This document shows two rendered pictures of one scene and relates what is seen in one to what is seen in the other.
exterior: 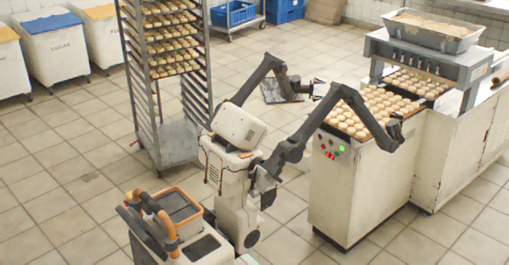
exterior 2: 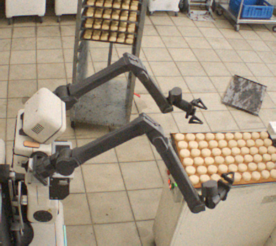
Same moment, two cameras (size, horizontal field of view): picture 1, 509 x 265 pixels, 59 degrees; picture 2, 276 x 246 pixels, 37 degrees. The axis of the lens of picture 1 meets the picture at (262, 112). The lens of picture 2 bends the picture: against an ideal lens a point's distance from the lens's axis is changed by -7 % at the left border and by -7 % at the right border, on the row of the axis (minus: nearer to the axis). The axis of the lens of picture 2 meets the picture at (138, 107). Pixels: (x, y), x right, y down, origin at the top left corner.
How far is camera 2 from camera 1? 1.09 m
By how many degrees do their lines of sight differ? 23
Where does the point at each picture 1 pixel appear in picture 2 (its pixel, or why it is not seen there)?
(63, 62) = not seen: outside the picture
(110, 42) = not seen: outside the picture
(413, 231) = not seen: outside the picture
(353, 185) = (177, 222)
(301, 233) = (143, 235)
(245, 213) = (34, 193)
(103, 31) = not seen: outside the picture
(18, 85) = (36, 8)
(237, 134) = (27, 122)
